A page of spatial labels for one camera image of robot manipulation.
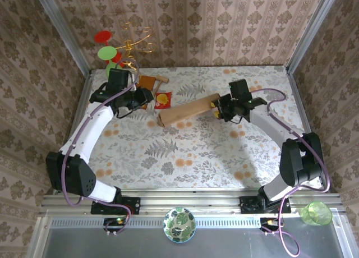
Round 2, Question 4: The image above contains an aluminium front rail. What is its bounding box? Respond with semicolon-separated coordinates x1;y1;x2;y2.
39;193;344;215

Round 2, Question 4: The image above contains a red plastic wine glass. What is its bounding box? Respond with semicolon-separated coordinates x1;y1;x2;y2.
94;30;124;68

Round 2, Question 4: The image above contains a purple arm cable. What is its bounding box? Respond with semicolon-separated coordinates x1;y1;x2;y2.
62;58;141;236
251;88;331;256

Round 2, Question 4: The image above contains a gold wire glass rack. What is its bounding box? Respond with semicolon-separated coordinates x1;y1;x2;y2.
113;22;158;102

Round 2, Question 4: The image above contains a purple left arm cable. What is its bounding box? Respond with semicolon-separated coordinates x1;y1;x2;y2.
62;58;141;236

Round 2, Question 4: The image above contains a small left connector board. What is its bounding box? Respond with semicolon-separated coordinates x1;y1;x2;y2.
103;217;127;236

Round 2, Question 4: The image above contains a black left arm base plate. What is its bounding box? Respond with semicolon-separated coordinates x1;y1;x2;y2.
90;196;141;215

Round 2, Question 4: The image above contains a small connector board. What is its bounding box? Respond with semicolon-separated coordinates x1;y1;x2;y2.
103;217;127;236
260;217;284;236

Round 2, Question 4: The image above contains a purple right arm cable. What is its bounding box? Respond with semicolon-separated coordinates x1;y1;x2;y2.
251;88;331;256

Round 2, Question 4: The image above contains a red snack packet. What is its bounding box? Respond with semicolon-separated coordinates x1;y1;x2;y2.
155;91;173;110

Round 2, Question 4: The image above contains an aluminium table side rail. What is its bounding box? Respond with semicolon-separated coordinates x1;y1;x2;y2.
286;67;332;193
52;70;95;196

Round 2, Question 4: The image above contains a green plastic wine glass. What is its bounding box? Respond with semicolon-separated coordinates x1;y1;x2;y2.
97;46;124;79

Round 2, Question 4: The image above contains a brown cardboard paper box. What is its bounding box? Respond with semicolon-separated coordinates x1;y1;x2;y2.
156;93;221;128

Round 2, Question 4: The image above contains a small wooden mallet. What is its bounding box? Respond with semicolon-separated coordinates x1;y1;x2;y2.
150;75;169;99

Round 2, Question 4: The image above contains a floral tablecloth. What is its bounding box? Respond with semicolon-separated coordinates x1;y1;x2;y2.
66;66;323;190

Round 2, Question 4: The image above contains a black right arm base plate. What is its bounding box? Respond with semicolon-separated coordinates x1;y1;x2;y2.
240;195;292;214

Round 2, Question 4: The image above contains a green transparent plastic cup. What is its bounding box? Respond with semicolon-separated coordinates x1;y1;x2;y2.
300;201;333;227

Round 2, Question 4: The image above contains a grey metal shelf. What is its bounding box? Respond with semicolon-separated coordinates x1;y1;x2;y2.
26;215;357;258

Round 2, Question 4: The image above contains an aluminium frame post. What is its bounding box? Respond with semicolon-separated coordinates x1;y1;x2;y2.
32;0;92;76
286;0;342;73

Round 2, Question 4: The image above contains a leaf pattern bowl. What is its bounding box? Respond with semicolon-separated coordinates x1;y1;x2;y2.
163;206;197;244

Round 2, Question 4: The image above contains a small right connector board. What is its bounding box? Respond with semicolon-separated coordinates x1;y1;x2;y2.
260;217;284;236

